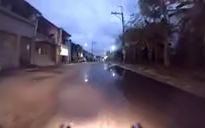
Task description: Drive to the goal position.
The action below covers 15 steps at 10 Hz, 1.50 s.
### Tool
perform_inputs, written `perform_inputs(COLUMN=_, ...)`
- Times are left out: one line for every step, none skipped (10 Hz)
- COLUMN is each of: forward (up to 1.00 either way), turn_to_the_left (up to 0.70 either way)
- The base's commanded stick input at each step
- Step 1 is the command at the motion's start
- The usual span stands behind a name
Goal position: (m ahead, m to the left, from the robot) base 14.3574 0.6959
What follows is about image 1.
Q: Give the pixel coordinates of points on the pale concrete pavement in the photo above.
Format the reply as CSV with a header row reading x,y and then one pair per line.
x,y
176,78

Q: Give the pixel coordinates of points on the large grey building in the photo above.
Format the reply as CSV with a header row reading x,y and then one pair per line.
x,y
10,40

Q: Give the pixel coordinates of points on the robot's own part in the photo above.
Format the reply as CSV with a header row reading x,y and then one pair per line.
x,y
136,125
65,126

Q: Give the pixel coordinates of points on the utility pole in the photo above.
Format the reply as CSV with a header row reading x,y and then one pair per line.
x,y
123,30

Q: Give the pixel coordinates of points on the dark pavement strip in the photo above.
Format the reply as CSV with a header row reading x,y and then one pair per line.
x,y
10,71

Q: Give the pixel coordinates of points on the narrow building with pale sign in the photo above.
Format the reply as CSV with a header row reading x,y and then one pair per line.
x,y
65,50

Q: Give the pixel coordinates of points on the grey building with balcony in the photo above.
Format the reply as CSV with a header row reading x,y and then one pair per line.
x,y
46,45

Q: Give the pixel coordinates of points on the grey asphalt road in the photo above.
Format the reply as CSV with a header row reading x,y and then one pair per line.
x,y
90,86

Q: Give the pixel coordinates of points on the row of dark trees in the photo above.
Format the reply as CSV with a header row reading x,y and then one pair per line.
x,y
176,30

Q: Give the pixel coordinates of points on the row of distant buildings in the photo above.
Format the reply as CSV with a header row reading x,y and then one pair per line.
x,y
79,55

